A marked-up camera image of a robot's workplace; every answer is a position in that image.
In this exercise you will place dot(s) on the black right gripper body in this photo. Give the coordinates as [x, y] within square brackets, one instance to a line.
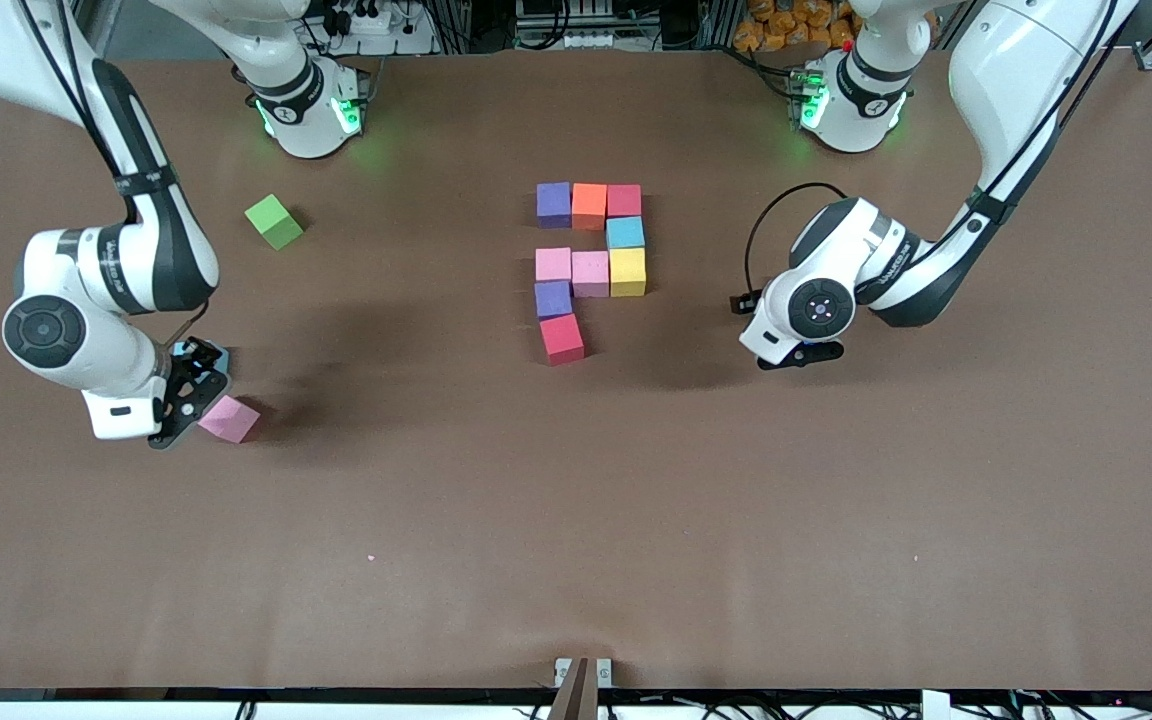
[198, 356]

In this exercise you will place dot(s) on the yellow foam cube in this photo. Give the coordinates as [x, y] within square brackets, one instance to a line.
[627, 272]

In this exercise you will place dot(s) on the light blue foam cube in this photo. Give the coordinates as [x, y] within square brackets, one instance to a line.
[625, 233]
[222, 354]

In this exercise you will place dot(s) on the dented pink foam cube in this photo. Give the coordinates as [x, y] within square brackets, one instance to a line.
[591, 274]

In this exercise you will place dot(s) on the red foam cube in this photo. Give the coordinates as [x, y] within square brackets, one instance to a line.
[624, 200]
[562, 339]

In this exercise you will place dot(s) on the orange foam cube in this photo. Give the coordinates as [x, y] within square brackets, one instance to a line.
[590, 205]

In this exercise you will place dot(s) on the purple foam cube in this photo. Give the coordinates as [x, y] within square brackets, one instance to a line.
[553, 299]
[554, 205]

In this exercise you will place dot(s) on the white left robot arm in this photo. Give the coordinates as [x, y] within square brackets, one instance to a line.
[786, 300]

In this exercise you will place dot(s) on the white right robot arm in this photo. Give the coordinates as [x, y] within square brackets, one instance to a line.
[86, 345]

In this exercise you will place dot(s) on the green foam cube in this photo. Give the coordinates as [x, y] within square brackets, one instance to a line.
[271, 222]

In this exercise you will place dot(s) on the orange fruit net bag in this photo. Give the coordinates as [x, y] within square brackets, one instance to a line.
[786, 25]

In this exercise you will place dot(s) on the black electronics rack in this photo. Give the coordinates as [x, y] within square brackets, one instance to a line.
[586, 25]

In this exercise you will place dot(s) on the white power strip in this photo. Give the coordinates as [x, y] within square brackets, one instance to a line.
[396, 40]

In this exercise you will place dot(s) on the small white box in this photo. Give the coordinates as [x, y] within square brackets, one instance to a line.
[936, 706]

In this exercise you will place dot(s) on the black table edge rail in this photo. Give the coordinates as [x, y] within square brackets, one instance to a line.
[236, 693]

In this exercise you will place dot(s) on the small metal bracket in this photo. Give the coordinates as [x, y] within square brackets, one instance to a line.
[562, 670]

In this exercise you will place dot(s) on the brown wooden post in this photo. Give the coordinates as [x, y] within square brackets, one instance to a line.
[576, 695]

